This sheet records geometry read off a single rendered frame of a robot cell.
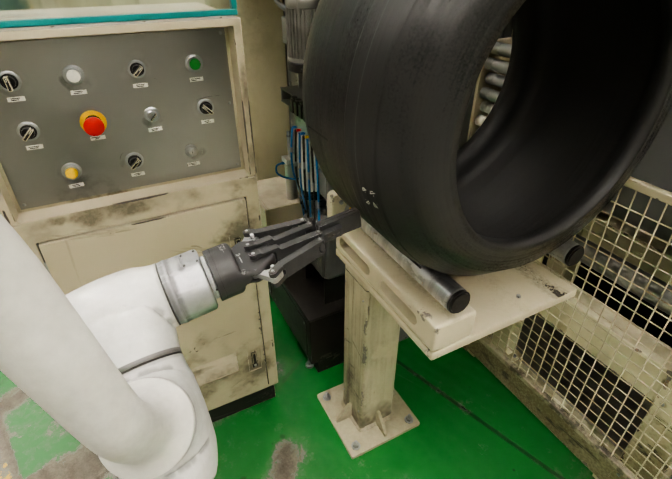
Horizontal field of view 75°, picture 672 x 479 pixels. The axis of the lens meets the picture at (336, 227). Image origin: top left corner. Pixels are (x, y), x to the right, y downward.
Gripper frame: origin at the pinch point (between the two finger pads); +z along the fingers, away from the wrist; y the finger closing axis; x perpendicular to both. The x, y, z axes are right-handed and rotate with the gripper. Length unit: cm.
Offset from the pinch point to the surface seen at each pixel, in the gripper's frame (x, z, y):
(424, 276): 13.8, 12.5, -4.7
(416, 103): -20.2, 6.8, -11.3
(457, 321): 19.2, 13.7, -11.9
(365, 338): 61, 14, 26
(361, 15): -28.2, 7.0, -0.2
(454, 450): 108, 31, 6
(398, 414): 106, 22, 25
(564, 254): 18.2, 39.9, -10.8
